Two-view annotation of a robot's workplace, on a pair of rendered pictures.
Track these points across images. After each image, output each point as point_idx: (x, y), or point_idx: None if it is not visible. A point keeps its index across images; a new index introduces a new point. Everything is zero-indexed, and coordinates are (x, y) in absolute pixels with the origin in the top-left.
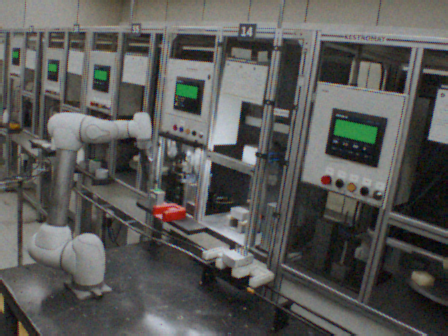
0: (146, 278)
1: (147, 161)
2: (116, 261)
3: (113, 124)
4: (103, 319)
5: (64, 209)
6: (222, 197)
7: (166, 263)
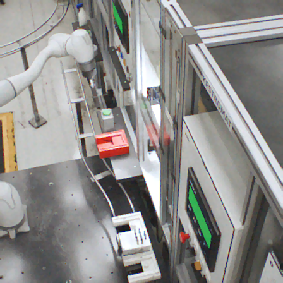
0: (71, 217)
1: (90, 84)
2: (57, 185)
3: (5, 89)
4: (3, 268)
5: None
6: None
7: (104, 196)
